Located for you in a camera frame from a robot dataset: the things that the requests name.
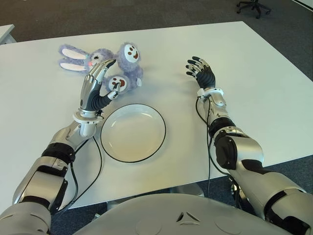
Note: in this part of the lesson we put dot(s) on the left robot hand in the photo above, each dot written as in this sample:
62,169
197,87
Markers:
94,100

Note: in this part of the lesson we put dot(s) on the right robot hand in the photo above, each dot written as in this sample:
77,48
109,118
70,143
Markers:
206,77

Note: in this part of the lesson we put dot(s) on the purple plush bunny doll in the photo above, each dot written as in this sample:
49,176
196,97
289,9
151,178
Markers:
127,66

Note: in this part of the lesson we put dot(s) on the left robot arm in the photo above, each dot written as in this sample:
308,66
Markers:
41,178

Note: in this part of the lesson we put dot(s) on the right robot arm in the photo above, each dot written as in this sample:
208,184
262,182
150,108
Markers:
247,149

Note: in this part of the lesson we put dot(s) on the white plate black rim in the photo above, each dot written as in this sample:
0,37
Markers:
133,133

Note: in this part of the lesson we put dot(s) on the black office chair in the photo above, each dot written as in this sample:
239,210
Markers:
254,7

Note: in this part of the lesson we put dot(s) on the white side desk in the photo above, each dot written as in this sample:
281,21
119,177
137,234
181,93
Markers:
6,33

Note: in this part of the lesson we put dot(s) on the grey robot torso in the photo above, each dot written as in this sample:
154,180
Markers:
185,218

